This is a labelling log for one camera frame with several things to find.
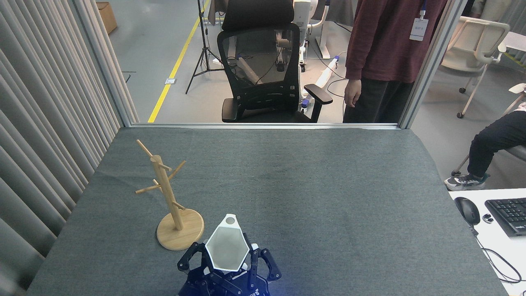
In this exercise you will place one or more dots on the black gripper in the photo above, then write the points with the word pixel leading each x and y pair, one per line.
pixel 197 291

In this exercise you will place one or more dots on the white hexagonal cup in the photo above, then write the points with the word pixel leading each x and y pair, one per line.
pixel 227 250

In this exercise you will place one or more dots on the wooden cup rack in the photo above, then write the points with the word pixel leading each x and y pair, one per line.
pixel 179 235

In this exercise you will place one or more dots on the person's right hand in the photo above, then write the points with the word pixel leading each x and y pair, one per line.
pixel 352 92

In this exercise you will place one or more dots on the grey table cloth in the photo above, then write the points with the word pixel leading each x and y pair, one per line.
pixel 308 185

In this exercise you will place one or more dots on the black mesh office chair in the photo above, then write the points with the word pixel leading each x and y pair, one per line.
pixel 259 96

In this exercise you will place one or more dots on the silver floor outlet plate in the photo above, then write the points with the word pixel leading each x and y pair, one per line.
pixel 170 81

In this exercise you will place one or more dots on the black tripod stand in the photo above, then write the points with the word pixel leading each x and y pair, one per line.
pixel 203 24

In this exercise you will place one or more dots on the black computer mouse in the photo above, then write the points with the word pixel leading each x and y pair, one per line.
pixel 467 210

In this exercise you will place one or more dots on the grey pleated curtain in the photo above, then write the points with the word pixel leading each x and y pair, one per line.
pixel 41 102

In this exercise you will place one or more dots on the grey hanging cloth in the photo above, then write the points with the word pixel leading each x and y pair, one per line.
pixel 213 12

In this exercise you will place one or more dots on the small black earbuds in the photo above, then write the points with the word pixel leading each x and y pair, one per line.
pixel 488 218

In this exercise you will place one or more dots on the white wheeled stand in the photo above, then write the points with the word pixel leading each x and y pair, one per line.
pixel 304 10

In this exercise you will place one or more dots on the white desk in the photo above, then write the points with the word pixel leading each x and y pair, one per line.
pixel 493 267

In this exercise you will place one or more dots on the standing person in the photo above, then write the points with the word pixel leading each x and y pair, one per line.
pixel 386 41

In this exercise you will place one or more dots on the cardboard box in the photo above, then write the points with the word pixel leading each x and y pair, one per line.
pixel 107 16

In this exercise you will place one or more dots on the black keyboard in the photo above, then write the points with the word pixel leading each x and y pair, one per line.
pixel 509 216

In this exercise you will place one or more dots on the seated person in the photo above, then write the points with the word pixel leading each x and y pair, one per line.
pixel 493 139

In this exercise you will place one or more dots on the white name badge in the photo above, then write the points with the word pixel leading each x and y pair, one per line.
pixel 419 29

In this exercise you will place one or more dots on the white office chair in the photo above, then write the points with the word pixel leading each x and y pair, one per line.
pixel 468 53

